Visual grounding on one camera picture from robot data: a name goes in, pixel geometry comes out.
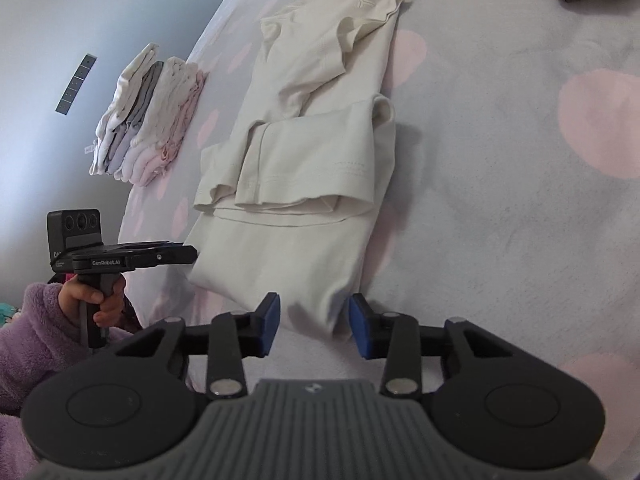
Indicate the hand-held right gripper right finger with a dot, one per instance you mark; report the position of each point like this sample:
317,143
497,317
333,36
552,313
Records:
359,327

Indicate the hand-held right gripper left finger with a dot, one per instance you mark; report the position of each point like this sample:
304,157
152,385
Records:
270,322

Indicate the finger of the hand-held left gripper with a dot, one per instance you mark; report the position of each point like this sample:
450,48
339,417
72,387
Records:
165,256

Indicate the cream T-shirt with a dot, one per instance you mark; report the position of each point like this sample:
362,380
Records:
300,160

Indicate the person's left forearm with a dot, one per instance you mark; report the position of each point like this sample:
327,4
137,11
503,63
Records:
35,340

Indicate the stack of folded clothes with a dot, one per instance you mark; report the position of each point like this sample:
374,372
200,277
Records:
150,120

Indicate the person's left hand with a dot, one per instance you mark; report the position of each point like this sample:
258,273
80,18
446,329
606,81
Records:
70,295

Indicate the teal patterned cloth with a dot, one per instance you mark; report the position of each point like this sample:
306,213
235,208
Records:
7,312

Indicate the purple fleece robe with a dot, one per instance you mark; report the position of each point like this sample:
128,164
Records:
10,435

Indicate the grey wall switch panel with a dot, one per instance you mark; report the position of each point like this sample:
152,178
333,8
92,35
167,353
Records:
75,85

